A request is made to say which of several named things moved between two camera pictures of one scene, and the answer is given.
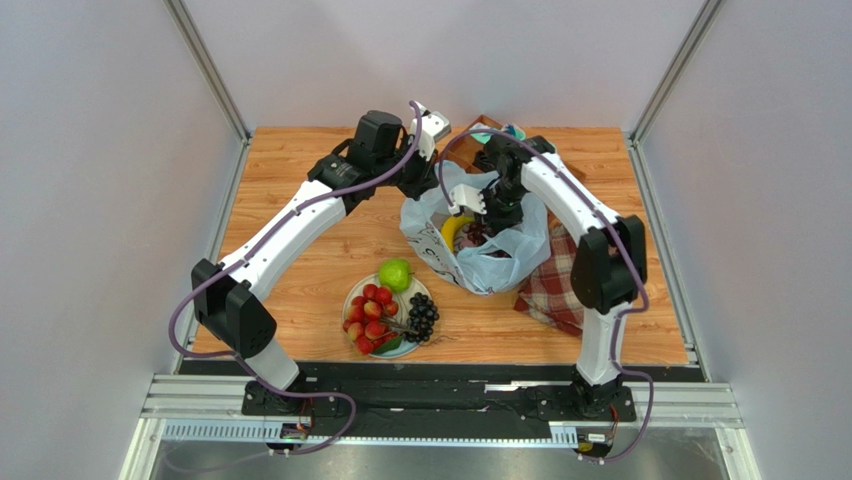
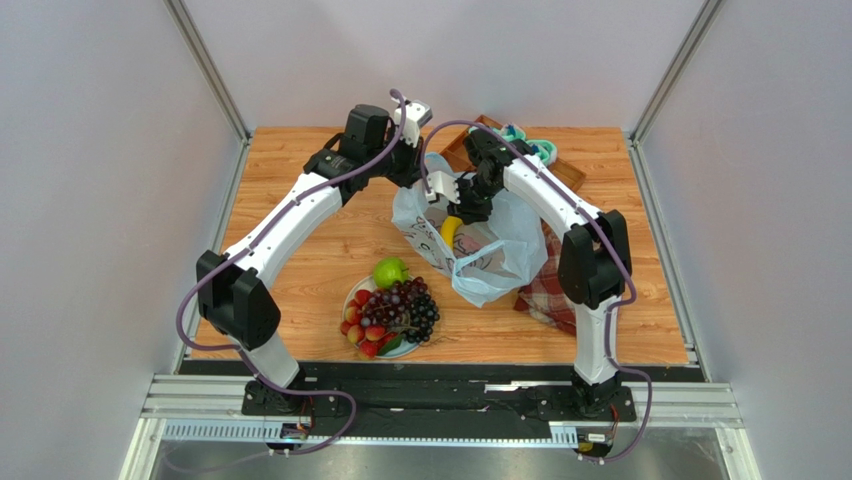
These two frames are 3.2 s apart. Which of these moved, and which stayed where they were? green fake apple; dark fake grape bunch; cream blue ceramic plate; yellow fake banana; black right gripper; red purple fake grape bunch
Moved: red purple fake grape bunch; black right gripper
Stayed: dark fake grape bunch; cream blue ceramic plate; yellow fake banana; green fake apple
